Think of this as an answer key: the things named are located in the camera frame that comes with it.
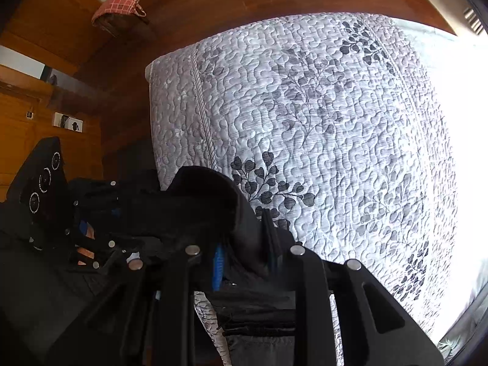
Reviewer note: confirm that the wooden cabinet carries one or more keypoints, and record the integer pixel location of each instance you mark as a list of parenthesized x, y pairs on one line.
[(23, 141)]

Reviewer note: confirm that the black pants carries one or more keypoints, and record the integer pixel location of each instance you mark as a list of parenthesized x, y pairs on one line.
[(206, 192)]

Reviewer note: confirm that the small white box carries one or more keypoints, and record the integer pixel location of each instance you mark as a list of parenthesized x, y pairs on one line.
[(68, 122)]

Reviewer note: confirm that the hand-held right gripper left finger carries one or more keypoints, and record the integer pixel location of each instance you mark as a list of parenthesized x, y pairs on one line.
[(218, 270)]

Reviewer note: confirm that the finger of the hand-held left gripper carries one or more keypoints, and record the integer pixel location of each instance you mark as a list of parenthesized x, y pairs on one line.
[(110, 253), (110, 198)]

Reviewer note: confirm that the grey quilted leaf-print bedspread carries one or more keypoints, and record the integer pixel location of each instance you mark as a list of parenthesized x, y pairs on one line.
[(324, 122)]

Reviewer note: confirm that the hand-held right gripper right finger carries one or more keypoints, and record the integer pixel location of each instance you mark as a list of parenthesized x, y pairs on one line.
[(275, 249)]

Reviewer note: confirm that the red checked cloth bag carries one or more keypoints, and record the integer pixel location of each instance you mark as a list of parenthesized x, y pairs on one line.
[(118, 9)]

